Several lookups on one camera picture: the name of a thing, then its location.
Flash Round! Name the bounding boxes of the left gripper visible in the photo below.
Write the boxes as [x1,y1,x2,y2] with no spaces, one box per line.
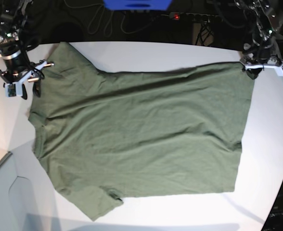
[240,52,283,80]

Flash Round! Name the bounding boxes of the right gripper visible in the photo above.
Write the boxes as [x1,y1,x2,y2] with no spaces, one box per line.
[0,60,54,100]

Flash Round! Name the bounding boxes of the olive green t-shirt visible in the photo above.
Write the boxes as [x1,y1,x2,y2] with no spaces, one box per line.
[29,42,254,220]

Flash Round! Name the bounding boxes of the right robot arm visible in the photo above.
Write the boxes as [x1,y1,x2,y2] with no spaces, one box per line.
[0,0,54,100]

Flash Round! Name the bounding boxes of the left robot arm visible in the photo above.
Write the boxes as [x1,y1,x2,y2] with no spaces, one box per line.
[235,0,283,80]

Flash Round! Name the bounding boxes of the black power strip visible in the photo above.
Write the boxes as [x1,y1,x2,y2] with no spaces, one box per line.
[161,12,222,24]

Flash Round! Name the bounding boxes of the blue box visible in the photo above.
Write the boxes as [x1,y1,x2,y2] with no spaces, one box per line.
[103,0,172,11]

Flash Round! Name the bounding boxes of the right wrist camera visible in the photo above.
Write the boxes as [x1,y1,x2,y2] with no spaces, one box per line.
[4,82,23,97]

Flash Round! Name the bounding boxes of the tangled background cables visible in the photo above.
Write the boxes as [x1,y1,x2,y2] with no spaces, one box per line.
[86,9,144,34]

